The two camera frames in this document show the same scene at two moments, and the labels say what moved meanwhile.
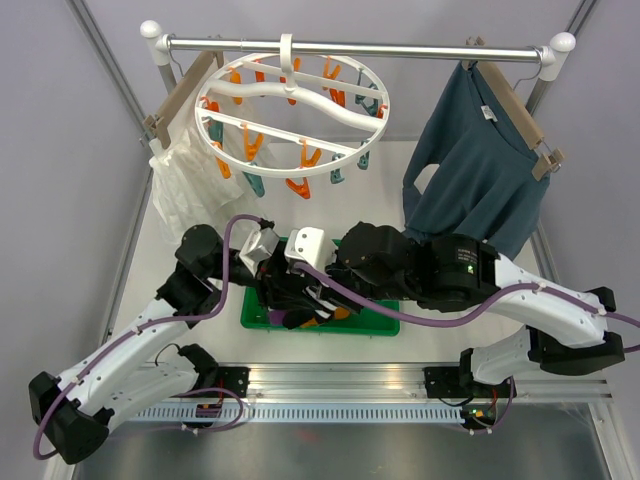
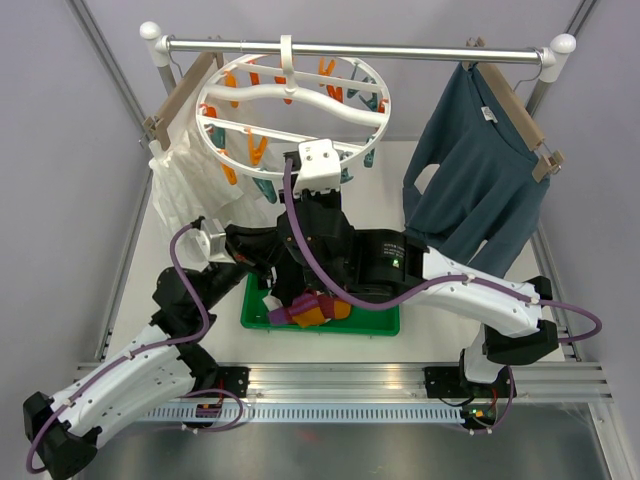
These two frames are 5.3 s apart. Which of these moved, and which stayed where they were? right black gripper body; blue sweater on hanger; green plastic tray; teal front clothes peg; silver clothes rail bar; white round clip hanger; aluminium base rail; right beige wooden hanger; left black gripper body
Moved: right black gripper body; left black gripper body; teal front clothes peg
Stayed: silver clothes rail bar; aluminium base rail; green plastic tray; blue sweater on hanger; right beige wooden hanger; white round clip hanger
